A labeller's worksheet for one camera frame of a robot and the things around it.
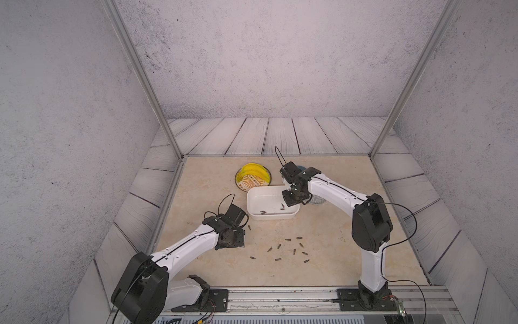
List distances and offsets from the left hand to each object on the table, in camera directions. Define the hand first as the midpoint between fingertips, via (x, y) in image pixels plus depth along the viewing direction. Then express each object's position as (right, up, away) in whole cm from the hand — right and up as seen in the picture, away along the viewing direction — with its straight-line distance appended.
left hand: (241, 242), depth 84 cm
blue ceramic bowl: (+30, +31, +29) cm, 53 cm away
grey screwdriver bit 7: (+15, -7, -1) cm, 17 cm away
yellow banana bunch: (+4, +30, +24) cm, 39 cm away
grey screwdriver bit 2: (+9, +10, +12) cm, 18 cm away
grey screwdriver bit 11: (+22, -4, +1) cm, 23 cm away
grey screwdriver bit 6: (+16, -2, +3) cm, 16 cm away
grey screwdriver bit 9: (+25, 0, +5) cm, 25 cm away
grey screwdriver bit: (+18, +11, +14) cm, 26 cm away
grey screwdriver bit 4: (+5, -6, 0) cm, 8 cm away
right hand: (+22, +16, +7) cm, 28 cm away
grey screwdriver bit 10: (+26, -2, +3) cm, 26 cm away
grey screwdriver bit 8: (+20, -1, +5) cm, 21 cm away
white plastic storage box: (+11, +13, +19) cm, 26 cm away
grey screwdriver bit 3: (+3, +4, +9) cm, 10 cm away
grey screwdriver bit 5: (+12, -4, +2) cm, 13 cm away
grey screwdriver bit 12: (+27, -5, 0) cm, 27 cm away
